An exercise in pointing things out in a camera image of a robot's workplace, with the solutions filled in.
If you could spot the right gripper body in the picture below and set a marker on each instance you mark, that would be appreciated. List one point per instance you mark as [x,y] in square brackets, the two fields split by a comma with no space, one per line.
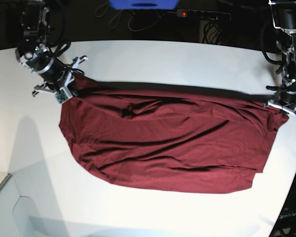
[59,76]

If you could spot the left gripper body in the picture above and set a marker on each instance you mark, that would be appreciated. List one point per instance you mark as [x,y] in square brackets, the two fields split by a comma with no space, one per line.
[283,99]

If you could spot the dark red t-shirt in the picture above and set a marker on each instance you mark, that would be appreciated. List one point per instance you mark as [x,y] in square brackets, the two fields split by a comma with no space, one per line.
[168,140]

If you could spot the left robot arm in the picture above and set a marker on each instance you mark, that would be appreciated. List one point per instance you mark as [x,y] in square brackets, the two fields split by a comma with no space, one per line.
[283,14]

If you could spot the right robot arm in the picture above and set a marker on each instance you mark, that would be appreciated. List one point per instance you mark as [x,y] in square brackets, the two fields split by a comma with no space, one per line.
[38,55]

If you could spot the blue box at top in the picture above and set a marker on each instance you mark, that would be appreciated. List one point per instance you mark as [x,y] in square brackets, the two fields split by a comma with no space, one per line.
[143,4]

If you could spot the black power strip red light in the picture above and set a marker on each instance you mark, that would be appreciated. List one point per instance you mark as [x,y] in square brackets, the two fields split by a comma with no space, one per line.
[203,14]

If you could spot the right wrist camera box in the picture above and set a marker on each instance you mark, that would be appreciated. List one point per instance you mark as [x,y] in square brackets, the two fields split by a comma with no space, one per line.
[61,96]

